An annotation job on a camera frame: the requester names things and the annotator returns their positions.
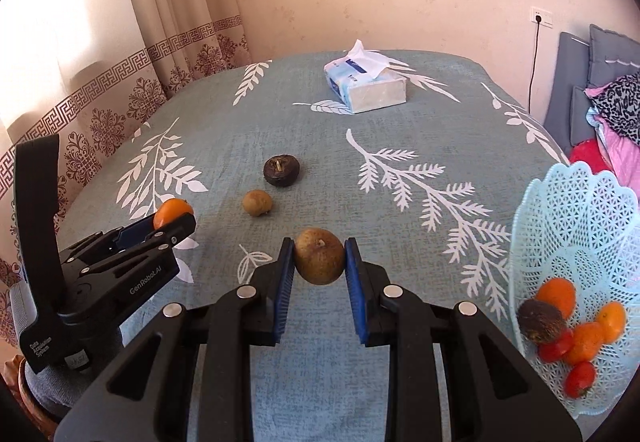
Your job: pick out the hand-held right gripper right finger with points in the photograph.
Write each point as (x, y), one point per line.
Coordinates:
(356, 292)

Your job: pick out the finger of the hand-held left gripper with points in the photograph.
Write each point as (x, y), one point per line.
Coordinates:
(170, 237)
(135, 232)

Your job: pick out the white tissue pack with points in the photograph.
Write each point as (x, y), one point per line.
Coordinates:
(375, 92)

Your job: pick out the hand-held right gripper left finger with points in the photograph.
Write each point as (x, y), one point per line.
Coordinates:
(285, 292)

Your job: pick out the beige patterned curtain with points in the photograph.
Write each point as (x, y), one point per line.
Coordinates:
(100, 47)

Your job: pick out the small dark brown mangosteen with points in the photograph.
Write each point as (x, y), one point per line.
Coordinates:
(281, 171)

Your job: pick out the pink cloth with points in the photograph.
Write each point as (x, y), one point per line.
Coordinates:
(620, 157)

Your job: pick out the leopard print cloth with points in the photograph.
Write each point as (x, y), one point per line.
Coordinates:
(620, 105)

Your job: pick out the red cushion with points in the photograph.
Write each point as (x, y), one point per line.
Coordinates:
(587, 155)

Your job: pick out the light blue lattice basket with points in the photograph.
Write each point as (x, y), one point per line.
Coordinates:
(565, 222)

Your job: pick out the large orange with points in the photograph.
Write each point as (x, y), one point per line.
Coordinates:
(557, 294)

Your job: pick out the teal leaf-print tablecloth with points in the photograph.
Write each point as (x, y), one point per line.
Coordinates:
(350, 162)

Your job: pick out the red tomato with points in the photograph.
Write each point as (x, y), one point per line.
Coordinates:
(555, 349)
(580, 378)

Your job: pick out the grey cushion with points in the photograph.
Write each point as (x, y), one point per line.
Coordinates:
(612, 52)
(567, 92)

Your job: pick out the small orange tangerine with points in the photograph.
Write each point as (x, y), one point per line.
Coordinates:
(586, 342)
(612, 320)
(170, 210)

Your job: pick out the white wall socket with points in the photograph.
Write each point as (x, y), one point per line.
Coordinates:
(541, 17)

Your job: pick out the large dark brown mangosteen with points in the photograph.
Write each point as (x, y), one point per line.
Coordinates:
(539, 320)

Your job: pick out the small tan longan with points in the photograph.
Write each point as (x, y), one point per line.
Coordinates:
(257, 203)

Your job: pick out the large tan longan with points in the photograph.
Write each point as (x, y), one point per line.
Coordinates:
(319, 257)

